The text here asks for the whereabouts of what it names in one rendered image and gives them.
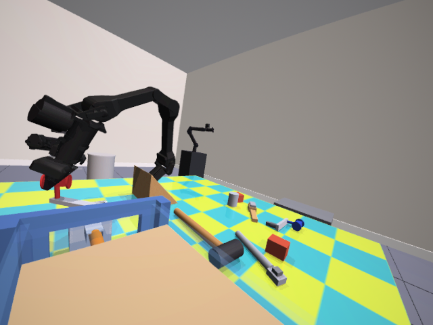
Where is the red box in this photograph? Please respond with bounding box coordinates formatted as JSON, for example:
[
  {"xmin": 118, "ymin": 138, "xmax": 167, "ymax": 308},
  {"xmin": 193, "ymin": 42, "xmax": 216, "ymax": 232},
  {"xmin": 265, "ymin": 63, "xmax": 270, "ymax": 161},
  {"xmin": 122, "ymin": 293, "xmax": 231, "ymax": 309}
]
[
  {"xmin": 265, "ymin": 234, "xmax": 291, "ymax": 261},
  {"xmin": 237, "ymin": 192, "xmax": 244, "ymax": 203}
]

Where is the mallet with wooden handle and black head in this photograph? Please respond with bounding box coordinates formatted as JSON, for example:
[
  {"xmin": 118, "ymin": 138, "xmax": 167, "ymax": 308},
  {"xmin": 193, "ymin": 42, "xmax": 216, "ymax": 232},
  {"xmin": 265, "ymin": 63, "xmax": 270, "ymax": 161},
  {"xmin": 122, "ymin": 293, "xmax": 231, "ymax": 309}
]
[{"xmin": 174, "ymin": 208, "xmax": 244, "ymax": 259}]

